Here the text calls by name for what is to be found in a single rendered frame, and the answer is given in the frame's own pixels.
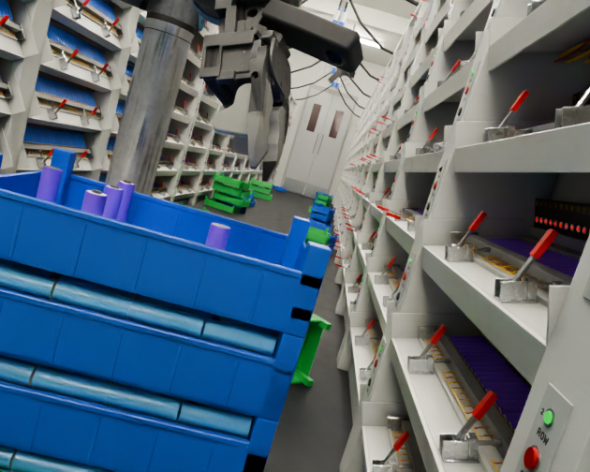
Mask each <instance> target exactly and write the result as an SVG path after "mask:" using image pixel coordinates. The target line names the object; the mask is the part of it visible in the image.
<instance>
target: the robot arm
mask: <svg viewBox="0 0 590 472"><path fill-rule="evenodd" d="M120 1H123V2H125V3H127V4H129V5H131V6H134V7H138V8H139V9H142V10H145V11H147V15H146V19H145V21H146V24H145V27H144V31H143V34H142V38H141V42H140V48H139V52H138V56H137V60H136V64H135V67H134V71H133V74H132V78H131V82H130V85H129V89H128V93H127V97H126V101H125V107H124V110H123V114H122V118H121V122H120V125H119V129H118V133H117V137H116V141H115V144H114V148H113V151H112V155H111V162H110V165H109V169H108V173H107V177H106V181H105V183H106V184H115V185H118V182H119V181H123V180H128V181H130V182H132V184H134V185H135V190H134V191H135V192H139V193H141V194H145V195H148V196H151V192H152V188H153V185H154V181H155V175H156V172H157V168H158V164H159V160H160V157H161V154H162V150H163V147H164V143H165V139H166V136H167V133H168V129H169V125H170V119H171V115H172V112H173V109H174V105H175V101H176V97H177V95H178V91H179V87H180V83H181V80H182V76H183V73H184V67H185V63H186V59H187V56H188V53H189V49H190V45H191V42H192V39H193V38H194V35H195V33H196V32H201V31H202V29H203V28H204V25H205V22H206V20H207V21H208V22H211V23H213V24H215V25H218V26H219V33H218V34H213V35H205V36H204V40H203V49H202V56H201V65H200V73H199V78H200V79H203V80H204V81H205V83H206V84H207V85H208V86H209V88H210V89H211V90H212V91H213V93H214V94H215V95H216V97H217V98H218V99H219V100H220V102H221V103H222V104H223V105H224V110H222V111H220V112H218V113H217V114H216V115H215V116H214V118H213V121H212V125H213V128H214V130H215V131H217V132H221V133H225V134H230V135H233V136H235V137H234V138H233V140H232V149H233V151H234V152H235V153H237V154H240V155H247V156H249V165H250V168H251V170H253V169H256V168H257V167H258V165H259V163H260V162H261V160H262V159H263V165H262V182H269V181H270V179H271V178H272V176H273V173H274V171H275V170H276V168H277V166H278V163H279V161H280V158H281V155H282V153H283V148H284V144H285V143H286V137H287V132H288V118H289V95H290V89H291V70H290V64H289V61H288V58H289V56H290V51H289V49H288V46H289V47H290V48H293V49H295V50H297V51H300V52H303V53H305V54H308V55H310V56H312V57H315V58H317V59H318V60H321V61H323V62H325V63H327V64H330V65H332V66H336V67H338V68H340V69H342V70H344V71H346V72H348V73H353V72H355V71H356V69H357V68H358V66H359V65H360V63H361V61H362V60H363V55H362V49H361V39H360V35H359V33H358V32H357V31H354V30H352V29H349V28H347V27H344V26H343V25H340V24H338V23H335V22H332V21H329V20H327V19H324V18H322V17H319V16H318V15H315V14H313V13H310V12H308V11H305V10H303V9H300V6H301V4H302V0H120Z"/></svg>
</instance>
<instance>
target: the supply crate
mask: <svg viewBox="0 0 590 472"><path fill-rule="evenodd" d="M76 155H77V154H76V153H75V152H72V151H69V150H66V149H62V148H54V149H53V153H52V161H51V164H50V166H52V167H56V168H58V169H61V170H63V174H62V179H61V183H60V186H59V190H58V195H57V199H56V202H55V203H53V202H50V201H46V200H43V199H37V198H36V196H37V189H38V185H39V180H40V176H41V172H42V170H38V171H28V172H18V173H9V174H0V258H2V259H6V260H10V261H13V262H17V263H21V264H24V265H28V266H32V267H35V268H39V269H42V270H46V271H50V272H53V273H60V274H63V275H67V276H70V277H74V278H78V279H81V280H85V281H89V282H92V283H96V284H99V285H103V286H107V287H110V288H117V289H121V290H124V291H127V292H131V293H135V294H139V295H142V296H146V297H149V298H153V299H157V300H160V301H164V302H170V303H174V304H178V305H181V306H184V307H188V308H192V309H196V310H200V311H203V312H206V313H210V314H214V315H218V316H221V317H227V318H231V319H235V320H239V321H241V322H245V323H249V324H253V325H257V326H260V327H263V328H267V329H271V330H275V331H279V332H284V333H288V334H292V335H296V336H299V337H302V338H305V336H306V333H307V330H308V327H309V324H310V320H311V317H312V315H313V312H314V309H315V305H316V302H317V297H318V293H319V291H320V288H321V285H322V282H323V278H324V275H325V272H326V269H327V266H328V263H329V260H330V256H331V253H332V251H331V249H330V248H329V247H328V246H327V245H323V244H320V243H314V242H308V243H307V245H305V243H304V242H305V239H306V236H307V233H308V230H309V227H310V224H311V223H310V221H309V220H308V219H305V218H301V217H298V216H296V215H295V216H293V219H292V222H291V226H290V229H289V232H288V235H286V234H284V233H280V232H277V231H273V230H270V229H265V228H261V227H258V226H254V225H251V224H247V223H244V222H241V221H237V220H234V219H230V218H227V217H224V216H221V215H217V214H211V213H208V212H204V211H202V210H198V209H195V208H191V207H188V206H184V205H182V204H178V203H175V202H171V201H168V200H164V199H159V198H155V197H152V196H148V195H145V194H141V193H139V192H135V191H134V194H133V197H132V200H131V204H130V208H129V212H128V216H127V220H126V223H125V222H122V221H118V220H114V219H111V218H108V217H104V216H101V215H97V214H91V213H87V212H85V211H81V206H82V203H83V199H84V194H85V191H86V190H92V189H96V190H100V191H102V193H103V191H104V187H105V185H110V184H106V183H102V182H100V181H96V180H93V179H89V178H85V177H82V176H79V175H76V174H72V171H73V168H74V163H75V159H76ZM2 159H3V155H2V154H0V168H1V164H2ZM211 223H218V224H222V225H225V226H228V227H230V233H229V238H228V241H227V245H226V249H225V250H223V249H219V248H216V247H212V246H209V245H206V244H205V243H206V239H207V236H208V232H209V229H210V225H211Z"/></svg>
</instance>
